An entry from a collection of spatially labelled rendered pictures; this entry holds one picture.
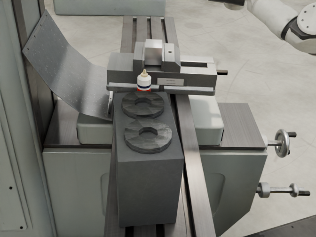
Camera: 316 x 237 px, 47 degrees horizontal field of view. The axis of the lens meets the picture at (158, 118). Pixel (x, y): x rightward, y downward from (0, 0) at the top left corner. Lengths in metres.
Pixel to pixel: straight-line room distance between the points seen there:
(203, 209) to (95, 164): 0.58
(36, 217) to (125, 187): 0.81
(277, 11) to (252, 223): 1.30
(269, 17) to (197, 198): 0.47
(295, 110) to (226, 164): 1.62
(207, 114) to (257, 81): 1.91
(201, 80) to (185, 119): 0.16
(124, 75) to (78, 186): 0.48
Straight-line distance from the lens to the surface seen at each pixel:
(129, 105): 0.74
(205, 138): 1.24
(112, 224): 0.78
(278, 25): 0.94
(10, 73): 1.08
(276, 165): 2.36
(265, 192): 1.46
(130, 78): 1.14
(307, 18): 0.89
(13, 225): 1.50
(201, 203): 0.83
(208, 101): 1.33
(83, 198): 1.44
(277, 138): 1.56
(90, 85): 1.29
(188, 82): 1.15
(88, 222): 1.55
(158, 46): 1.13
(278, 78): 3.26
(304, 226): 1.29
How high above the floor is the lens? 1.53
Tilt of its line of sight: 37 degrees down
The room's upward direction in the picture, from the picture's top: 4 degrees clockwise
